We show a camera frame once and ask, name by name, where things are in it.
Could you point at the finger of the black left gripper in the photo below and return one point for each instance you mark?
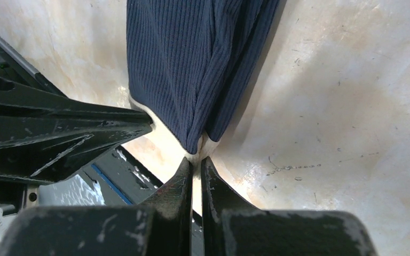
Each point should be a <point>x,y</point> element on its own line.
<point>18,100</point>
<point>53,149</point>

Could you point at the navy underwear cream waistband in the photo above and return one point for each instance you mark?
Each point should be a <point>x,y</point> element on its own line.
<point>189,62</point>

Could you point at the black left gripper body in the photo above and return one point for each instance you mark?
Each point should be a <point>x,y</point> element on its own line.
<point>15,194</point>

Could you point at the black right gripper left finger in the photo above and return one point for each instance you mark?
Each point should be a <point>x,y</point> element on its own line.
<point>160,225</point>

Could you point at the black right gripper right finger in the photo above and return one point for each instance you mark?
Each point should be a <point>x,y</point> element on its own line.
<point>233,226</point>

